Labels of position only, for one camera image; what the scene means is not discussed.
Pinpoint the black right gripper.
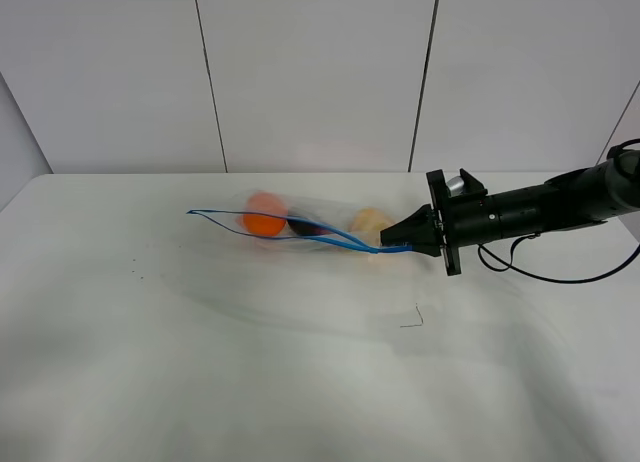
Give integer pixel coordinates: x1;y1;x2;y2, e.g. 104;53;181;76
380;169;489;276

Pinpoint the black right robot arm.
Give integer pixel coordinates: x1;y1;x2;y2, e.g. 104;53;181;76
380;140;639;276

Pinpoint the dark purple eggplant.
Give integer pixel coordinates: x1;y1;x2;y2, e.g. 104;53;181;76
287;212;330;237

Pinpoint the orange fruit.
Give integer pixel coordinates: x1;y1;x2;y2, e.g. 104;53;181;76
242;192;288;237

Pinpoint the clear zip bag blue seal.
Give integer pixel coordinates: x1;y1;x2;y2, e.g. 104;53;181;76
184;190;420;279

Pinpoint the yellow lemon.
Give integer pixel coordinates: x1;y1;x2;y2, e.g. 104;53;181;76
349;207;395;247

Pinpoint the silver camera on right gripper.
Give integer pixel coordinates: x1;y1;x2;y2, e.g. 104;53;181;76
446;175;465;197

